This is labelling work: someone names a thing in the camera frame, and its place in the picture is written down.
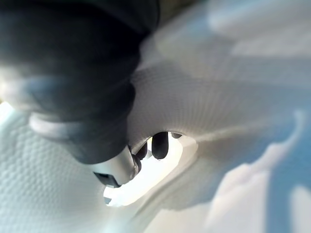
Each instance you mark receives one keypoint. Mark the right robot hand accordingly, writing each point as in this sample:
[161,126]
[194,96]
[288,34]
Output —
[80,80]

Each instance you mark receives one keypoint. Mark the white blue-striped fabric slipper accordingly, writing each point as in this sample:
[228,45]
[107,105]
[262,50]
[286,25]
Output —
[209,102]

